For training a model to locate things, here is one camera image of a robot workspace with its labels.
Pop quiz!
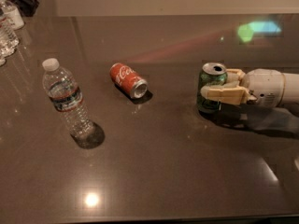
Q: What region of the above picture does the clear plastic water bottle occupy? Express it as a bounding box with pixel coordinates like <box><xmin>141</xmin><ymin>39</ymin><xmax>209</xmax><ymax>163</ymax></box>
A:
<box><xmin>42</xmin><ymin>58</ymin><xmax>95</xmax><ymax>140</ymax></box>

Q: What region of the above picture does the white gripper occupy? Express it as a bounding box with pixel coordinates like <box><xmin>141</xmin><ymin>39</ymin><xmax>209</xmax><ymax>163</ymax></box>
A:
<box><xmin>200</xmin><ymin>69</ymin><xmax>285</xmax><ymax>107</ymax></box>

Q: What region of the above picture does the clear bottle at left edge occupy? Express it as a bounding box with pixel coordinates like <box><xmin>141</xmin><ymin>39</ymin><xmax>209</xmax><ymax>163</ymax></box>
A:
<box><xmin>0</xmin><ymin>8</ymin><xmax>20</xmax><ymax>57</ymax></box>

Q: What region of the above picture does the green soda can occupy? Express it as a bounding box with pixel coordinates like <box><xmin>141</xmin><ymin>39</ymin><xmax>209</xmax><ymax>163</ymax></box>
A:
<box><xmin>197</xmin><ymin>63</ymin><xmax>227</xmax><ymax>114</ymax></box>

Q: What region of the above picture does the clear bottle bottom left edge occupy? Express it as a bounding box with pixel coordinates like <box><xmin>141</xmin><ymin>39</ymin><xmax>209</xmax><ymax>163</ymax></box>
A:
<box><xmin>0</xmin><ymin>57</ymin><xmax>6</xmax><ymax>66</ymax></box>

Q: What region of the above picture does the red Coca-Cola can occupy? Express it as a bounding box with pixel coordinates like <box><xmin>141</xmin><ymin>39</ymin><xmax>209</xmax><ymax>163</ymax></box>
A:
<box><xmin>109</xmin><ymin>63</ymin><xmax>148</xmax><ymax>99</ymax></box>

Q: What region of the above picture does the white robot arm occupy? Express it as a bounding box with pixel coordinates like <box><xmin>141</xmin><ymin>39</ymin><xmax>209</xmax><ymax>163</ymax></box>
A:
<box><xmin>200</xmin><ymin>68</ymin><xmax>299</xmax><ymax>107</ymax></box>

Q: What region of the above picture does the white-label bottle at back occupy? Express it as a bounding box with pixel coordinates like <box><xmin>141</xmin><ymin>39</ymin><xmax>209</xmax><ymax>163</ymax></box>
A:
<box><xmin>0</xmin><ymin>0</ymin><xmax>24</xmax><ymax>30</ymax></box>

